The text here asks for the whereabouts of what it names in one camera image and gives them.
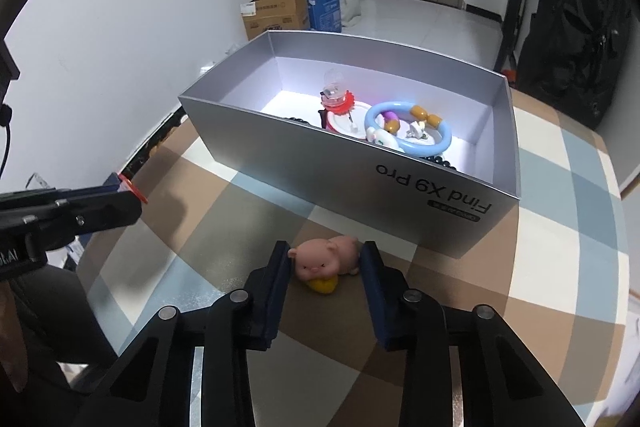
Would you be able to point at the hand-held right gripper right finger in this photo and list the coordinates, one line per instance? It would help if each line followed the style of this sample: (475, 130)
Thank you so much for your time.
(372, 297)

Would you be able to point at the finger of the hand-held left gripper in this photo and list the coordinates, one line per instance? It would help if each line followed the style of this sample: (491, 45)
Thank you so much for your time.
(100, 209)

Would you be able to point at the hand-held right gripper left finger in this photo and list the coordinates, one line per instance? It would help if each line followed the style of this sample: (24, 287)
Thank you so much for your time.
(274, 297)

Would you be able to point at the pink pig toy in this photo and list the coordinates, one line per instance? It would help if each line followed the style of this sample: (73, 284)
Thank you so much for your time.
(325, 257)

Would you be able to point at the grey cardboard box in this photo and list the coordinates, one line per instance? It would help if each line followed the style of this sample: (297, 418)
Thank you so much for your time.
(300, 157)

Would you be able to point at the checked tablecloth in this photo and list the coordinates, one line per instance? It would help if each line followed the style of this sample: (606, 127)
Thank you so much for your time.
(550, 282)

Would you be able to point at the dark purple charm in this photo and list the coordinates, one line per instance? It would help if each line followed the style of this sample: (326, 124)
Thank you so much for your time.
(322, 117)

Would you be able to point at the brown cardboard box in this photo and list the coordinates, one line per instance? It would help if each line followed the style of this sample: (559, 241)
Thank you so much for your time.
(277, 14)

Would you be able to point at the blue carton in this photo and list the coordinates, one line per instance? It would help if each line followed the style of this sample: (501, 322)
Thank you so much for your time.
(325, 9)

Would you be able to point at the black hanging bag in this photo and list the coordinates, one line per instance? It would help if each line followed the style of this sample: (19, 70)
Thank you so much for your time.
(575, 32)

